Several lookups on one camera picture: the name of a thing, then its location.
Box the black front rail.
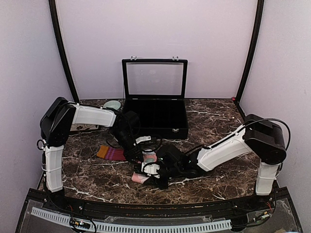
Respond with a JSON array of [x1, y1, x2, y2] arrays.
[[26, 188, 287, 219]]

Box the black frame post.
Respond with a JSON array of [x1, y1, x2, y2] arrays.
[[235, 0, 265, 105], [48, 0, 80, 103]]

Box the pink patterned sock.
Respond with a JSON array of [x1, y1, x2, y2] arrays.
[[131, 152, 157, 184]]

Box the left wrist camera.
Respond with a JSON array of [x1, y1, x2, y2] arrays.
[[125, 111, 140, 129]]

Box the white slotted cable duct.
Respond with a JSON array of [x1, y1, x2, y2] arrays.
[[30, 207, 232, 233]]

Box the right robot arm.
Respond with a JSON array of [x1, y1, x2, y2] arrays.
[[140, 114, 289, 211]]

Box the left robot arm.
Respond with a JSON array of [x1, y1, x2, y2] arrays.
[[38, 97, 160, 193]]

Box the small circuit board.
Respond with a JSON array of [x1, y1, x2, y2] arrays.
[[69, 218, 91, 230]]

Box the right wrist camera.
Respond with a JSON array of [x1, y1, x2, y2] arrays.
[[156, 145, 182, 164]]

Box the floral coaster mat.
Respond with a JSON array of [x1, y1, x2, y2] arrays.
[[70, 124, 99, 132]]

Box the maroon striped sock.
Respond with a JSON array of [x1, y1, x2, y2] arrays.
[[97, 146, 126, 161]]

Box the right celadon bowl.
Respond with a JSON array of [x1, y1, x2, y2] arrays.
[[103, 100, 121, 110]]

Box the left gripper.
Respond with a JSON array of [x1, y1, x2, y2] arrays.
[[111, 129, 144, 166]]

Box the right black frame post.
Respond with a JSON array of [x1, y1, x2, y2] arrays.
[[235, 0, 265, 105]]

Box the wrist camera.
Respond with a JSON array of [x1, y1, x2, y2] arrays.
[[156, 145, 182, 164], [125, 111, 140, 129]]

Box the black display case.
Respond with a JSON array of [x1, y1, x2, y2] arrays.
[[121, 57, 189, 139]]

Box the left black frame post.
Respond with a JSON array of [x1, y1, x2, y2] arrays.
[[48, 0, 80, 103]]

